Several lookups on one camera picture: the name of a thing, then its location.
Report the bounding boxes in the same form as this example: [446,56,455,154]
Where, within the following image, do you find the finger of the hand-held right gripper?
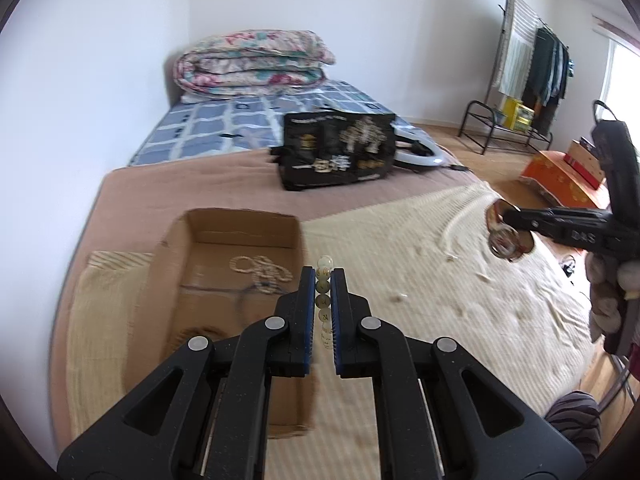
[501,207,613,233]
[525,224,620,257]

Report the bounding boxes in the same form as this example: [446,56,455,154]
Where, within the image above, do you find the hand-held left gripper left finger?
[56,266,317,480]

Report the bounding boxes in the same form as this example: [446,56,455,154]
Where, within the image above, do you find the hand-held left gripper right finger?
[330,267,586,480]

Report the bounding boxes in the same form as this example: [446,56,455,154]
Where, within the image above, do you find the pale bead bracelet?
[315,255,335,351]

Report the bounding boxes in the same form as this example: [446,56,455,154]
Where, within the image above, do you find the white bead necklace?
[229,255,295,295]

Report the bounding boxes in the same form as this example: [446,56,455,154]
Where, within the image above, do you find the brown glossy bracelet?
[484,200,535,262]

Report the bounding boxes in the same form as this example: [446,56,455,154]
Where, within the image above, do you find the person's right hand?
[587,252,640,343]

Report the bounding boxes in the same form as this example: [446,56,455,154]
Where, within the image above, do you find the tan cardboard box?
[566,140,608,183]

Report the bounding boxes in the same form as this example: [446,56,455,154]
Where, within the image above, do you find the red flat box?
[563,154,606,190]

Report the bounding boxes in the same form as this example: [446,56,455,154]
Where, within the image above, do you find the window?
[602,40,640,131]

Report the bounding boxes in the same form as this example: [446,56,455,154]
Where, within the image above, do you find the yellow box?
[502,97,535,133]

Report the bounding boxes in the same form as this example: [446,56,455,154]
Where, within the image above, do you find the long thin white bead strand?
[439,185,501,261]

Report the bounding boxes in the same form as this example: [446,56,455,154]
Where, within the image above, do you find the dark hanging clothes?
[522,27,573,133]

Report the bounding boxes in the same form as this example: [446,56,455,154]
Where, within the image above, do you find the striped hanging towel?
[492,0,541,98]

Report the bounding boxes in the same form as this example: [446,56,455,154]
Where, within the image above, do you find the black printed bag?
[270,110,398,192]

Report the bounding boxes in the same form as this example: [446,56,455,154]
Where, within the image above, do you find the brown blanket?
[50,152,496,441]

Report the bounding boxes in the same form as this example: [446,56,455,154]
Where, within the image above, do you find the person's striped trousers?
[545,392,601,463]

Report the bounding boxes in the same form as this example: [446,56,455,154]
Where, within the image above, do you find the blue checked bedsheet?
[127,79,431,167]

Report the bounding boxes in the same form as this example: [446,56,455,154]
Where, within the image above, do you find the folded floral quilt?
[173,30,337,103]

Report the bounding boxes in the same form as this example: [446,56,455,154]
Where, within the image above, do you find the white ring light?
[392,119,471,173]

